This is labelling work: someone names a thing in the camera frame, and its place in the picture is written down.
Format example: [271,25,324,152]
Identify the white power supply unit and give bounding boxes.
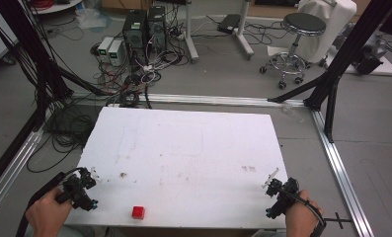
[97,36,116,62]
[107,39,125,67]

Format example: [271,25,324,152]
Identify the round white table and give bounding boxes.
[28,0,83,16]

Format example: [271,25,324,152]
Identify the long aluminium rail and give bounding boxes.
[69,92,307,109]

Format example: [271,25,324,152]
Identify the black upright brace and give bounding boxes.
[324,77,342,144]

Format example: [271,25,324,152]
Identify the aluminium rail beside black beam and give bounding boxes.
[0,127,45,223]

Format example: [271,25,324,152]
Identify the white cloth cover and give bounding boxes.
[293,0,358,64]

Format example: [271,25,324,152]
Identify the tangle of black cables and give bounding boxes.
[26,104,103,175]

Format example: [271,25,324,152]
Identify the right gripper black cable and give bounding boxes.
[283,189,328,237]

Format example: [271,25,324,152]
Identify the red cube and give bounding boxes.
[131,205,146,220]

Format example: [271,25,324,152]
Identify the slim black computer tower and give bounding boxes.
[146,5,168,51]

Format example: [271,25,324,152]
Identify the flat black box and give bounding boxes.
[216,13,242,35]

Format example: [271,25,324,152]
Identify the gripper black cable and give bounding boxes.
[283,189,328,237]
[15,167,86,237]

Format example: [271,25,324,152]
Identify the black device on white board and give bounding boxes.
[354,44,386,76]

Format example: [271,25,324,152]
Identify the black frame post with cables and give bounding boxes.
[0,0,74,100]

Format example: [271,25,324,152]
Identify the black round stool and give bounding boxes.
[259,12,328,91]

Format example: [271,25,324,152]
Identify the large black computer tower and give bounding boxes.
[121,9,149,66]

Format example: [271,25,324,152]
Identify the aluminium rail with brace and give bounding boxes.
[311,109,376,237]

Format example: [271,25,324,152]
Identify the clear plastic bag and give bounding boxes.
[74,5,113,32]

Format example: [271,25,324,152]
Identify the black floor beam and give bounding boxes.
[0,108,42,197]

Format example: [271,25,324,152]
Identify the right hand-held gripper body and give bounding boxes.
[265,177,300,220]

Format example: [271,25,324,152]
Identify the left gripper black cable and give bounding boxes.
[15,167,86,237]

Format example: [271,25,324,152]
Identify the person's left hand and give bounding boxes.
[25,187,75,237]

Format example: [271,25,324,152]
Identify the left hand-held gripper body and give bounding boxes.
[54,167,100,212]

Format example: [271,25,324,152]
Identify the person's right hand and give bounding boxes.
[283,190,325,237]

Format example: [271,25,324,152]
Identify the black diagonal brace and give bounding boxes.
[267,74,327,104]

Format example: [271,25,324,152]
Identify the white table leg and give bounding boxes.
[234,0,256,61]
[183,0,200,64]

